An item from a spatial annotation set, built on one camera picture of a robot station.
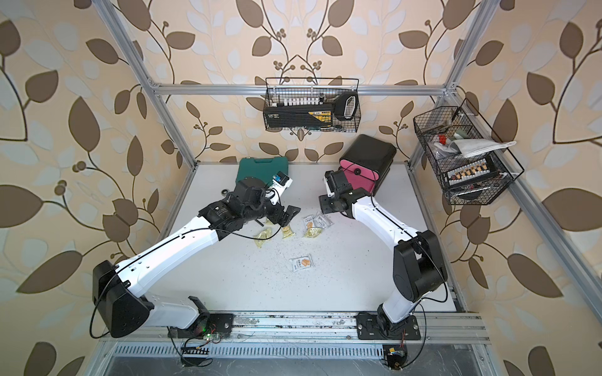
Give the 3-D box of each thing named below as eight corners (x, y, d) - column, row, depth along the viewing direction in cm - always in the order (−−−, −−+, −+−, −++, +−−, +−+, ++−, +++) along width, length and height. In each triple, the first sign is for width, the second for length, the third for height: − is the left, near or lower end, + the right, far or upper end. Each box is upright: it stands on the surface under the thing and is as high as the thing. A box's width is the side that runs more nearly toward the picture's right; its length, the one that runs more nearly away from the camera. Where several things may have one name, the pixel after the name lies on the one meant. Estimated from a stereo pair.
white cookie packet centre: (292, 272, 88) (291, 270, 86) (289, 260, 91) (289, 258, 89) (314, 266, 89) (314, 264, 88) (310, 255, 92) (310, 253, 91)
